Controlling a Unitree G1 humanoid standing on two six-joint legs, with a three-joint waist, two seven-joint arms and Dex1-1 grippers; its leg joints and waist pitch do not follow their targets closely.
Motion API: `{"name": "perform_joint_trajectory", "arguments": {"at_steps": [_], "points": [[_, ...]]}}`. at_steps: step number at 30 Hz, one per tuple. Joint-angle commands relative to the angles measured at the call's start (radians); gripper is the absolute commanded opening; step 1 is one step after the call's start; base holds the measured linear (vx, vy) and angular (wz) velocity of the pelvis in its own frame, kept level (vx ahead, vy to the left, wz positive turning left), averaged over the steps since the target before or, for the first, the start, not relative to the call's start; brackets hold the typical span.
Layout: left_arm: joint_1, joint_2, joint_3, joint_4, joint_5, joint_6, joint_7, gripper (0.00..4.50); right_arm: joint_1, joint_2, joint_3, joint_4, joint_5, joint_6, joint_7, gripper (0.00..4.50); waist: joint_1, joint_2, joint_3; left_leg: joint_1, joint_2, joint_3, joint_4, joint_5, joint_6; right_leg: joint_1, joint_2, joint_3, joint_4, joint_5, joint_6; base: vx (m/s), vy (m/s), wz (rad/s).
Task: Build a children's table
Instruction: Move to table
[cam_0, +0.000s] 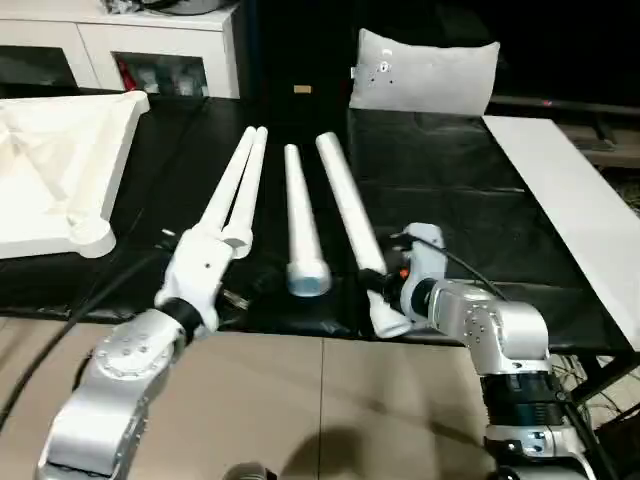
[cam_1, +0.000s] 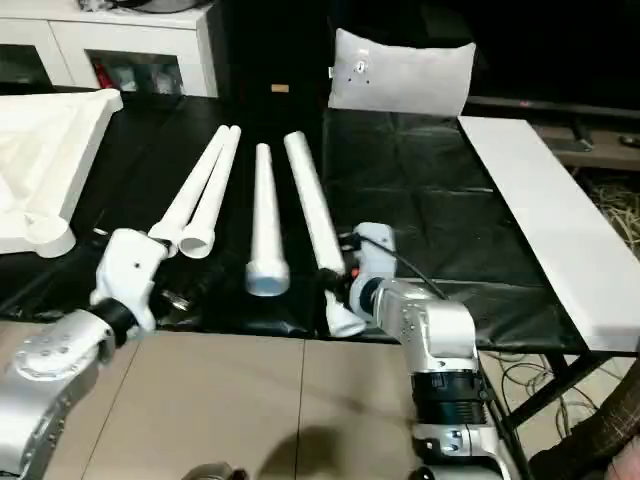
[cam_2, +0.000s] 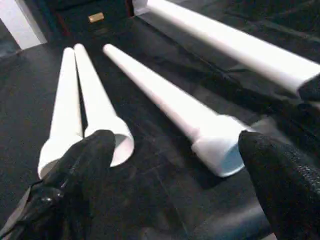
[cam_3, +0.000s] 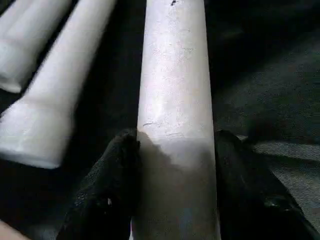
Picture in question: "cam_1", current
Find black work mat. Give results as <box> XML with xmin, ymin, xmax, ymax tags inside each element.
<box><xmin>0</xmin><ymin>92</ymin><xmax>591</xmax><ymax>353</ymax></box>

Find light grey pillow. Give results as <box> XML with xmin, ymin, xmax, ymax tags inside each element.
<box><xmin>328</xmin><ymin>28</ymin><xmax>478</xmax><ymax>119</ymax></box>

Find white glass-door cabinet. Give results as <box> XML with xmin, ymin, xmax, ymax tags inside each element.
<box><xmin>0</xmin><ymin>0</ymin><xmax>223</xmax><ymax>98</ymax></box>

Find white flat board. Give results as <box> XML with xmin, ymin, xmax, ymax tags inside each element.
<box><xmin>457</xmin><ymin>115</ymin><xmax>640</xmax><ymax>353</ymax></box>

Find dark robot body part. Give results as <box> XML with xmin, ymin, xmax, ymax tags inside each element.
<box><xmin>178</xmin><ymin>462</ymin><xmax>246</xmax><ymax>480</ymax></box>

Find brown ribbed hose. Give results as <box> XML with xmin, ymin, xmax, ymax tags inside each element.
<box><xmin>528</xmin><ymin>378</ymin><xmax>640</xmax><ymax>480</ymax></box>

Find wooden low shelf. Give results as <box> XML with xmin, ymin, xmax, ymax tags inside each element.
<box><xmin>520</xmin><ymin>120</ymin><xmax>640</xmax><ymax>171</ymax></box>

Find white plastic table top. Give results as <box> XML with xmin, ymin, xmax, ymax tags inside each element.
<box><xmin>0</xmin><ymin>88</ymin><xmax>123</xmax><ymax>259</ymax></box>

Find pale tangled wires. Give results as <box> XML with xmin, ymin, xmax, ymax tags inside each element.
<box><xmin>575</xmin><ymin>165</ymin><xmax>640</xmax><ymax>246</ymax></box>

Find black metal table frame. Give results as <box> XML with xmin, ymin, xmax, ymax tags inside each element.
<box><xmin>495</xmin><ymin>350</ymin><xmax>593</xmax><ymax>446</ymax></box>

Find tangled floor cables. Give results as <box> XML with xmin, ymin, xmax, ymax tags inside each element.
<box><xmin>480</xmin><ymin>350</ymin><xmax>571</xmax><ymax>426</ymax></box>

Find white plastic table leg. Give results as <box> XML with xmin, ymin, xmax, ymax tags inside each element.
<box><xmin>245</xmin><ymin>143</ymin><xmax>292</xmax><ymax>298</ymax></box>
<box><xmin>178</xmin><ymin>125</ymin><xmax>243</xmax><ymax>261</ymax></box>
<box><xmin>283</xmin><ymin>131</ymin><xmax>368</xmax><ymax>339</ymax></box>
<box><xmin>148</xmin><ymin>125</ymin><xmax>231</xmax><ymax>256</ymax></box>

